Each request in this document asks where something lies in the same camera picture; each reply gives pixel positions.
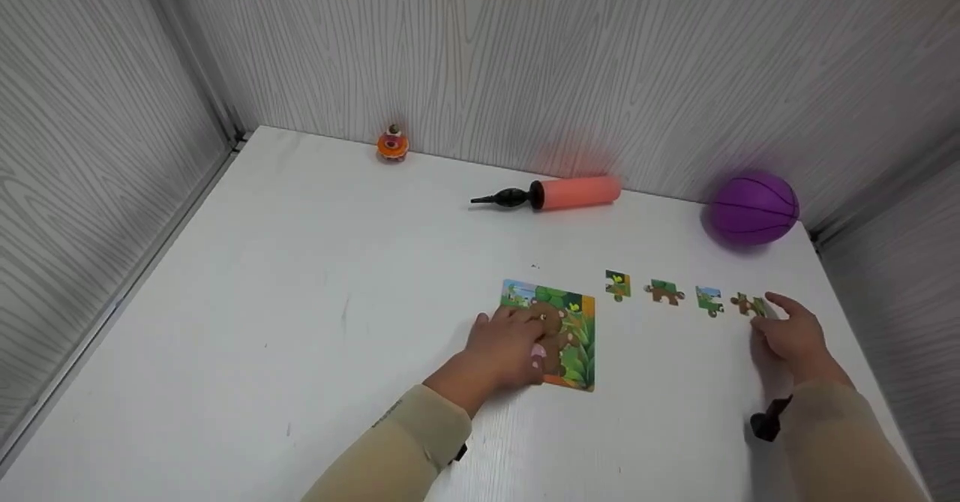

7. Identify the person's right hand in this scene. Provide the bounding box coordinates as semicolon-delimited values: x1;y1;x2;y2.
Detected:
748;292;850;387

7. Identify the orange hand pump black nozzle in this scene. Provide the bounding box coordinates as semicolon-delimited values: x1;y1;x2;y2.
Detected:
470;175;623;212

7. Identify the colourful jigsaw puzzle board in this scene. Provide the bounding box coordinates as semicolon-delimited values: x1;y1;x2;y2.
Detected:
500;279;597;392

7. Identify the orange spinning top toy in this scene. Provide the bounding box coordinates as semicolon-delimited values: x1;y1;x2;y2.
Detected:
376;123;410;164

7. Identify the person's left hand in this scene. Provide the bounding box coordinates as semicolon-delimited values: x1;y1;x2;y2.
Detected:
441;305;551;415

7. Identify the purple ball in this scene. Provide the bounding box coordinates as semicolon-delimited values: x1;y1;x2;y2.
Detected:
710;171;801;248

